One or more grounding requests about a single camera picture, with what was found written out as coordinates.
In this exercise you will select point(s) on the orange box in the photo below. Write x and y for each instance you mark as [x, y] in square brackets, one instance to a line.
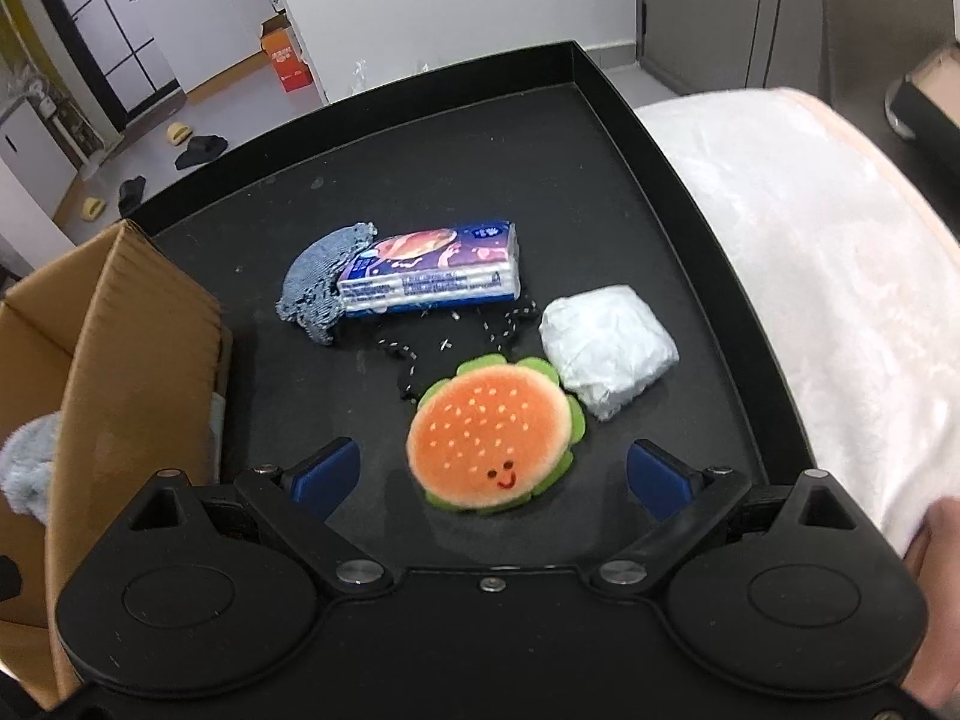
[289, 64]

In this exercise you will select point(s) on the white blanket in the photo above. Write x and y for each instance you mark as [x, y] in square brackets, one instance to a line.
[825, 240]

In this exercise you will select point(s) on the black tray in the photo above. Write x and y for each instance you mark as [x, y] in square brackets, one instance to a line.
[525, 187]

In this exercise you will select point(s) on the blue tissue pack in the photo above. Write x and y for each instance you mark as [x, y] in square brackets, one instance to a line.
[427, 270]

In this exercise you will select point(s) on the grey panel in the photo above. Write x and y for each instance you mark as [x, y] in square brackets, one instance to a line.
[885, 7]

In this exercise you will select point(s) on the grey knitted cloth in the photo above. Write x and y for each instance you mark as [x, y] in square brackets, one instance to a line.
[315, 277]

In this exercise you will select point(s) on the plastic bag with bowl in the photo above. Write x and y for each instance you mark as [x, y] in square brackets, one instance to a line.
[360, 75]

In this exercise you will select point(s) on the white packet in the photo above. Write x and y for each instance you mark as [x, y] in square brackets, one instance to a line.
[607, 349]

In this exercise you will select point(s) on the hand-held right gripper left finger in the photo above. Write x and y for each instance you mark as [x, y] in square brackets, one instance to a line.
[326, 476]

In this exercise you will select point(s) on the black framed glass door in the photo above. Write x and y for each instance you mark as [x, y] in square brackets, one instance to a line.
[131, 15]

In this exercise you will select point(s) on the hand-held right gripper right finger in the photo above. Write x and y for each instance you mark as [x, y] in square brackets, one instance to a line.
[660, 480]

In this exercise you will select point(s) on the brown board with black frame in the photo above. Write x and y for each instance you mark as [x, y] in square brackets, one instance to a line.
[915, 109]

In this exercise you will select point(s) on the white kitchen cabinet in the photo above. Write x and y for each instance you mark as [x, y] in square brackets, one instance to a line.
[210, 22]

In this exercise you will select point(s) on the cardboard box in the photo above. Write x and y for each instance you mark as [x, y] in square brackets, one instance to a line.
[135, 360]

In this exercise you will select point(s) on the fluffy blue-grey cloth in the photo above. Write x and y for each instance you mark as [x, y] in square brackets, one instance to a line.
[26, 465]

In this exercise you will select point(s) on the burger plush toy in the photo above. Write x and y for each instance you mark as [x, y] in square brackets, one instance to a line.
[487, 427]

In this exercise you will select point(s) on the black slipper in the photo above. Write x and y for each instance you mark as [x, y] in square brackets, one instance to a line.
[131, 193]
[199, 152]

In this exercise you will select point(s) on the yellow slipper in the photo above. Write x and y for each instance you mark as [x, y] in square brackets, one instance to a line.
[91, 208]
[178, 133]

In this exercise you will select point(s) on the grey door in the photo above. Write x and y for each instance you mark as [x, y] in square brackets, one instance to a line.
[712, 7]

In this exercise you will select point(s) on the person's leg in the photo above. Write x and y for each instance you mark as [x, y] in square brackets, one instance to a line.
[941, 600]

